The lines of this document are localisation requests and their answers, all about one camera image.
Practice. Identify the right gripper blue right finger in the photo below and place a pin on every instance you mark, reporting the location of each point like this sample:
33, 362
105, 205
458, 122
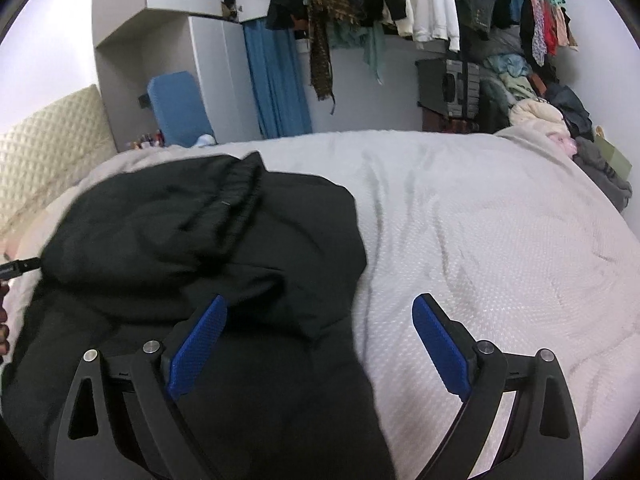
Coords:
541, 439

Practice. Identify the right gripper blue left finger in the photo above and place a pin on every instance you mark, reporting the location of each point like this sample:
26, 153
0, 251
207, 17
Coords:
121, 420

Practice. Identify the pile of clothes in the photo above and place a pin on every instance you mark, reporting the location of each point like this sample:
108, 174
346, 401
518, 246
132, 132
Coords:
512, 94

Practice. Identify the person's left hand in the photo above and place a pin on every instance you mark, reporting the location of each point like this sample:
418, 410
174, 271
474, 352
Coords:
4, 327

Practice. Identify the cream quilted headboard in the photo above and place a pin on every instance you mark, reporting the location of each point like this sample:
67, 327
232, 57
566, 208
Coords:
51, 151

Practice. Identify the small bottles on nightstand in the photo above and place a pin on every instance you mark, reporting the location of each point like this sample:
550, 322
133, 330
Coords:
155, 140

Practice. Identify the grey white bed cover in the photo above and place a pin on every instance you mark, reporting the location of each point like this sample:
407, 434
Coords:
513, 239

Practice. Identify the grey wardrobe cabinet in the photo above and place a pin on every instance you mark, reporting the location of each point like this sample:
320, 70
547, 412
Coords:
137, 40

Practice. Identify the blue curtain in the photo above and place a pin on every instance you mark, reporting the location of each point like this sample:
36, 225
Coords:
279, 95

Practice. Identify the black storage crate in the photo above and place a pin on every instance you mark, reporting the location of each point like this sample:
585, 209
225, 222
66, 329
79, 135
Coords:
450, 88

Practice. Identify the brown patterned scarf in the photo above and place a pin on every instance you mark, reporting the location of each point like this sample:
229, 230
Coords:
321, 12

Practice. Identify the white hanging sweater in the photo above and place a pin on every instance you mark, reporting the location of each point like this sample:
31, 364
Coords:
431, 20

